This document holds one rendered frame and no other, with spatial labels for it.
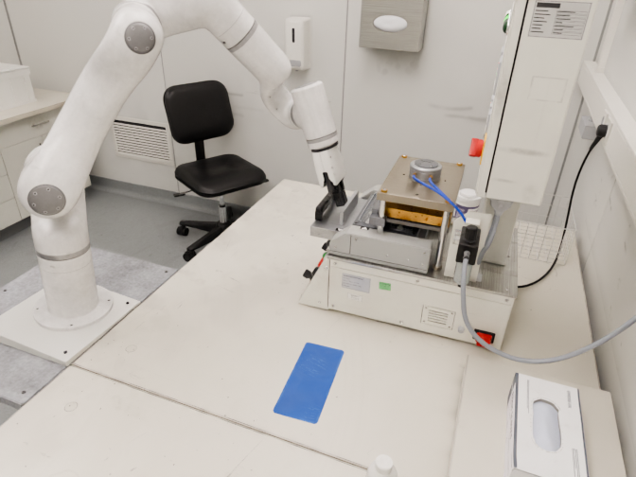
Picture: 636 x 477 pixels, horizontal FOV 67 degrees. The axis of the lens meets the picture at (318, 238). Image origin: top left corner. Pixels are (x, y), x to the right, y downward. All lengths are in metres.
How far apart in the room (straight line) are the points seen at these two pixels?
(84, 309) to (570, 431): 1.12
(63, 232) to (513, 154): 1.01
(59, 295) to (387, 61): 2.00
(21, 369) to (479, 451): 1.01
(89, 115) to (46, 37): 2.85
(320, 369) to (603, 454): 0.58
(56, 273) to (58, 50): 2.77
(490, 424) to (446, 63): 1.97
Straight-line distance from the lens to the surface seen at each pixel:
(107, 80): 1.13
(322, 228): 1.27
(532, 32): 1.01
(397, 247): 1.18
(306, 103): 1.24
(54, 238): 1.27
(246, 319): 1.32
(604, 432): 1.16
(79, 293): 1.35
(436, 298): 1.23
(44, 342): 1.36
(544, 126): 1.04
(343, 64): 2.80
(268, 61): 1.17
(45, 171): 1.16
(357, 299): 1.28
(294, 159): 3.06
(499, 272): 1.27
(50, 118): 3.64
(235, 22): 1.14
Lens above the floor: 1.58
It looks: 30 degrees down
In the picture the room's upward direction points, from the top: 2 degrees clockwise
